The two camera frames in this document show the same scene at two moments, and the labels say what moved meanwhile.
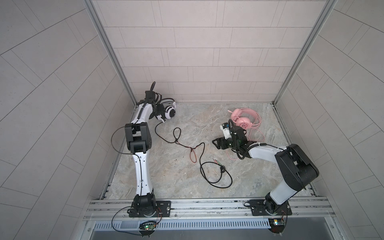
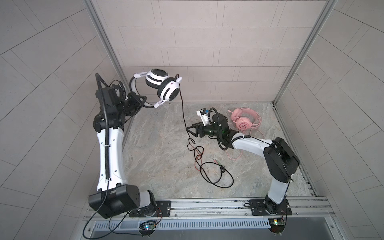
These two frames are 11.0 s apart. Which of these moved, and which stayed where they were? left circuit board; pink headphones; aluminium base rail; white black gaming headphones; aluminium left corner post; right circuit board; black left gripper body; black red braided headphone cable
Moved: black red braided headphone cable; black left gripper body; white black gaming headphones
Stayed: right circuit board; aluminium left corner post; pink headphones; aluminium base rail; left circuit board
